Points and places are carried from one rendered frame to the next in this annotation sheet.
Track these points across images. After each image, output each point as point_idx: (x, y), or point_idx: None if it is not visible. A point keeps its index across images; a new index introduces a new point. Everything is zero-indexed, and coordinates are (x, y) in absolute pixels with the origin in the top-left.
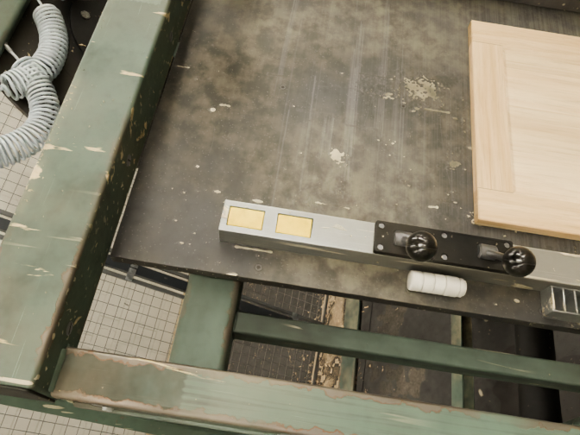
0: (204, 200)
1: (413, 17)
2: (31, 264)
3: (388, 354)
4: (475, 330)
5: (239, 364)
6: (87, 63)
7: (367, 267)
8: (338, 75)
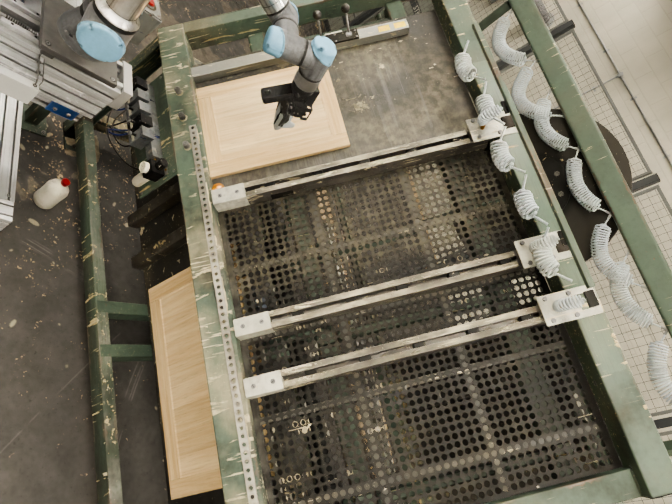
0: (417, 34)
1: (376, 141)
2: None
3: (339, 29)
4: (264, 279)
5: (402, 308)
6: None
7: None
8: (395, 97)
